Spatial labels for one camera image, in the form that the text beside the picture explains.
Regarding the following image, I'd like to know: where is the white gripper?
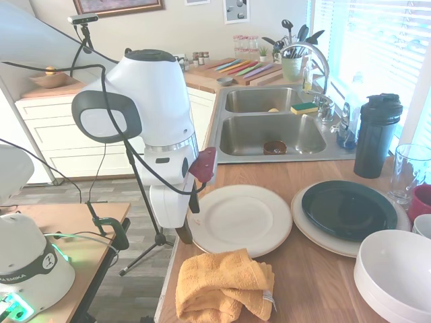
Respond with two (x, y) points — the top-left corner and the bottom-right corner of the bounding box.
(150, 184), (201, 246)

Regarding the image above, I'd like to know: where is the yellow terry towel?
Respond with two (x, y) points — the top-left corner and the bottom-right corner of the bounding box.
(175, 248), (277, 322)

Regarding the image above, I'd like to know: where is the white plate with tan rim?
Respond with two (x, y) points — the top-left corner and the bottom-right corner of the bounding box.
(187, 184), (293, 259)

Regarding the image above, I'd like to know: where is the beige dinner plate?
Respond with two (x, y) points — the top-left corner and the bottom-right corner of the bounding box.
(290, 183), (412, 258)

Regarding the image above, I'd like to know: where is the dark green plate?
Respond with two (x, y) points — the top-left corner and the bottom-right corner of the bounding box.
(301, 180), (399, 243)

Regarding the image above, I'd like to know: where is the dark metal clamp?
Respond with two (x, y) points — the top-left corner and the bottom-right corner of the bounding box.
(85, 199), (131, 252)

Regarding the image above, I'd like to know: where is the stainless steel double sink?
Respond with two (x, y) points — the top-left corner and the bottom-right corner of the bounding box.
(215, 85), (359, 165)

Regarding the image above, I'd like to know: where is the brown bowl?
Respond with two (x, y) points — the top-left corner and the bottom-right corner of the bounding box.
(263, 140), (288, 157)

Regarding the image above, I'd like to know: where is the blue knife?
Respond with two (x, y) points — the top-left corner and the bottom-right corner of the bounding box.
(215, 60), (241, 72)

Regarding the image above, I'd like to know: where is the yellow knife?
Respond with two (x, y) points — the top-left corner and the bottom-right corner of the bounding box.
(218, 61), (251, 73)

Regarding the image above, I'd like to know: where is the yellow green sponge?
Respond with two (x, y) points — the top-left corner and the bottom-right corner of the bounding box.
(290, 102), (319, 116)

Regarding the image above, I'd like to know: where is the green knife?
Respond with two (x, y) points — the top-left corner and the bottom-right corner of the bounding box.
(234, 61), (261, 77)

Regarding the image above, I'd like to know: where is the white kitchen cabinet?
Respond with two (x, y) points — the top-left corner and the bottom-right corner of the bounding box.
(14, 87), (217, 186)

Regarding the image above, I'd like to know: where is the wooden cutting board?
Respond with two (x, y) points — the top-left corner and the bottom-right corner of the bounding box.
(193, 57), (284, 87)

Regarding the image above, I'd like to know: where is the clear dish soap bottle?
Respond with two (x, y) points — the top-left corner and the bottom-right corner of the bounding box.
(336, 72), (366, 150)

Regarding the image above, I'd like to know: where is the pale green utensil holder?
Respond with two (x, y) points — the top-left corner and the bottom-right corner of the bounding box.
(281, 55), (304, 83)

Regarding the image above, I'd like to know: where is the small yellow soap bottle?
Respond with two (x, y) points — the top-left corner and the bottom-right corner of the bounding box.
(301, 57), (314, 92)

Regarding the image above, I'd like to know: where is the wooden fruit bowl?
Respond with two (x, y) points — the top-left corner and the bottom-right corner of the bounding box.
(28, 71), (70, 89)

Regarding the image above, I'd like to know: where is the black shaker bottle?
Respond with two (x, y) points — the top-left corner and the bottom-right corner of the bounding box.
(353, 93), (404, 180)

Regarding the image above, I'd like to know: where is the chrome gooseneck faucet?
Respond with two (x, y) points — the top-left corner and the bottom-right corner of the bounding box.
(281, 42), (331, 102)

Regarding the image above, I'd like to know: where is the large white bowl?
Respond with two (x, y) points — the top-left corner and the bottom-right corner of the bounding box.
(358, 229), (431, 297)
(353, 260), (431, 323)

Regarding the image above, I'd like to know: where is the clear drinking glass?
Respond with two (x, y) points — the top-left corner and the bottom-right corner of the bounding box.
(387, 143), (431, 207)

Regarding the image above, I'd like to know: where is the black slotted spoon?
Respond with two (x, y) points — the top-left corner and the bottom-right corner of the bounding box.
(281, 19), (294, 46)

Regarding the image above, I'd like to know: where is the black spatula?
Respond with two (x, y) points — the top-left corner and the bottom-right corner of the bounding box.
(297, 24), (310, 46)

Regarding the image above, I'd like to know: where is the wooden framed picture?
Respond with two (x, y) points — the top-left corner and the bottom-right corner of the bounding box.
(72, 0), (166, 20)

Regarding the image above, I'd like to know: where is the red mug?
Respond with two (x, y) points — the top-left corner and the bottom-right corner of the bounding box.
(407, 184), (431, 223)

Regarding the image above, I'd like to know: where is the white window blind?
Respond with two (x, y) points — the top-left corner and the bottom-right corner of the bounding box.
(411, 113), (431, 147)
(307, 0), (426, 136)

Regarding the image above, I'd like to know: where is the maroon wrist camera mount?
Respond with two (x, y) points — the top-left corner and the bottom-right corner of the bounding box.
(188, 147), (218, 186)

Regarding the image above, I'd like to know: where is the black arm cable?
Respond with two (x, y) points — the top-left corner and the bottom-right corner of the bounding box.
(0, 60), (211, 197)

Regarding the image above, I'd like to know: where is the chrome faucet handle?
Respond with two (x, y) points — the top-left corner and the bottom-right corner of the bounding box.
(316, 96), (336, 124)

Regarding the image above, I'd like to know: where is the grey wall poster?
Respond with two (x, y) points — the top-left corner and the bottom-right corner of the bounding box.
(223, 0), (251, 26)

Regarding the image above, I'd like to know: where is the grey stereo camera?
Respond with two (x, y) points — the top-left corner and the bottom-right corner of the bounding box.
(67, 13), (100, 26)

